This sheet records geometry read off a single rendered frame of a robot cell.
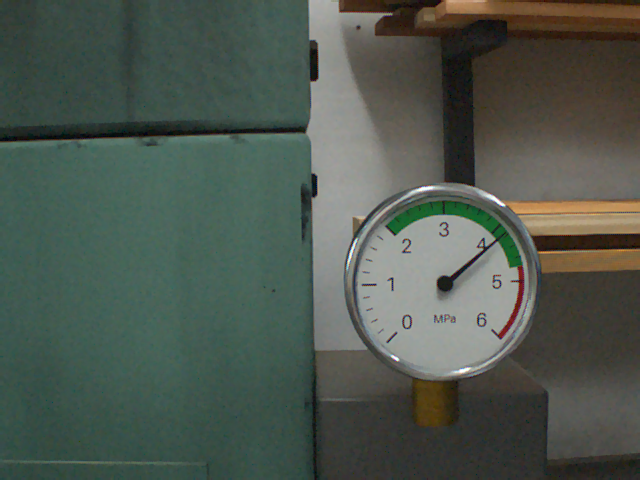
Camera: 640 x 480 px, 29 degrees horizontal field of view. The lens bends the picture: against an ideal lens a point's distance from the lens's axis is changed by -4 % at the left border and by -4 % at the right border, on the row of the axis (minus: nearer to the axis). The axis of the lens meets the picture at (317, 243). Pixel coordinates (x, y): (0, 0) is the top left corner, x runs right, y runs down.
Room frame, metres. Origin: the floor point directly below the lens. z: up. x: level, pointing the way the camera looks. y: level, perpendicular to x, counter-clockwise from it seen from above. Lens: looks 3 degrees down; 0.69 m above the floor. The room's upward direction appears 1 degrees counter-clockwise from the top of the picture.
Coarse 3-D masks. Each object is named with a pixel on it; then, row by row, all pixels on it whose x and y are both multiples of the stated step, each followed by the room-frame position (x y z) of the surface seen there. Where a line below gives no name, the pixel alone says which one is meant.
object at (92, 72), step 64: (0, 0) 0.46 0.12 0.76; (64, 0) 0.46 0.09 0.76; (128, 0) 0.46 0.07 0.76; (192, 0) 0.46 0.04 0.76; (256, 0) 0.47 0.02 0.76; (0, 64) 0.46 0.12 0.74; (64, 64) 0.46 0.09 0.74; (128, 64) 0.46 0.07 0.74; (192, 64) 0.46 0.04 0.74; (256, 64) 0.47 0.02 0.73; (0, 128) 0.46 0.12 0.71; (64, 128) 0.46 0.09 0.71; (128, 128) 0.47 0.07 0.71; (192, 128) 0.47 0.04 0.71; (256, 128) 0.47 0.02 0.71
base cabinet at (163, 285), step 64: (0, 192) 0.46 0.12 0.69; (64, 192) 0.46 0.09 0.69; (128, 192) 0.46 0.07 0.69; (192, 192) 0.46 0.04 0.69; (256, 192) 0.46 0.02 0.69; (0, 256) 0.46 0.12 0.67; (64, 256) 0.46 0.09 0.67; (128, 256) 0.46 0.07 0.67; (192, 256) 0.46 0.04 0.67; (256, 256) 0.47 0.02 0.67; (0, 320) 0.46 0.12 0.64; (64, 320) 0.46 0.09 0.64; (128, 320) 0.46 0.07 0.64; (192, 320) 0.46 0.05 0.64; (256, 320) 0.47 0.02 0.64; (0, 384) 0.46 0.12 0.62; (64, 384) 0.46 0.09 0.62; (128, 384) 0.46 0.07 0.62; (192, 384) 0.46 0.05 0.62; (256, 384) 0.47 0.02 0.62; (0, 448) 0.46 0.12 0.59; (64, 448) 0.46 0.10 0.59; (128, 448) 0.46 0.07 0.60; (192, 448) 0.46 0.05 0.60; (256, 448) 0.47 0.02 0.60
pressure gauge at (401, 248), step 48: (432, 192) 0.40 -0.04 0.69; (480, 192) 0.40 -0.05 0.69; (384, 240) 0.40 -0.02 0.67; (432, 240) 0.40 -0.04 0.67; (480, 240) 0.40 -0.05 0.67; (528, 240) 0.40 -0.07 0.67; (384, 288) 0.40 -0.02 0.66; (432, 288) 0.40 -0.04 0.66; (480, 288) 0.40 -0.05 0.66; (528, 288) 0.40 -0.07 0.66; (384, 336) 0.40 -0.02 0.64; (432, 336) 0.40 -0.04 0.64; (480, 336) 0.40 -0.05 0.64; (432, 384) 0.42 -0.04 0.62
